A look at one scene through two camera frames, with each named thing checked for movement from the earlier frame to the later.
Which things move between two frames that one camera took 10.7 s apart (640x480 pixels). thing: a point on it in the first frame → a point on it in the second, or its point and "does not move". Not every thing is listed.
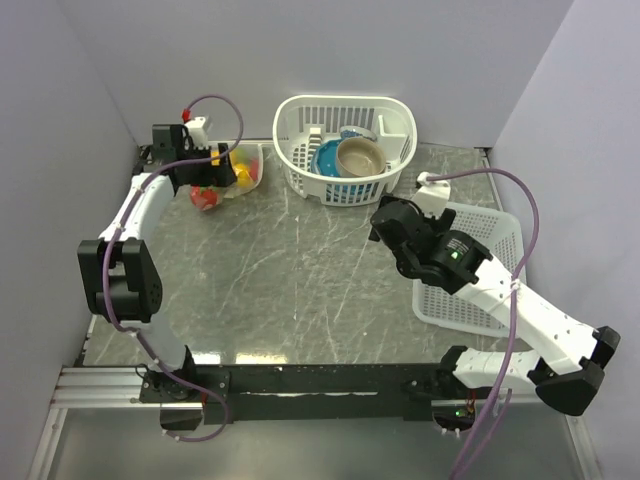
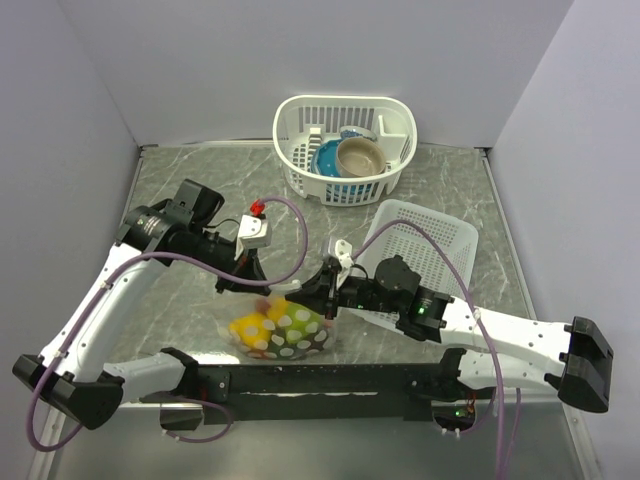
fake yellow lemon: (243, 175) → (252, 330)
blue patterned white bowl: (357, 131) does not move
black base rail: (264, 393) does not move
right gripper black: (440, 224) → (321, 293)
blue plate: (324, 159) does not move
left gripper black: (216, 175) → (247, 265)
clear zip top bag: (247, 164) → (277, 329)
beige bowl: (358, 156) does not move
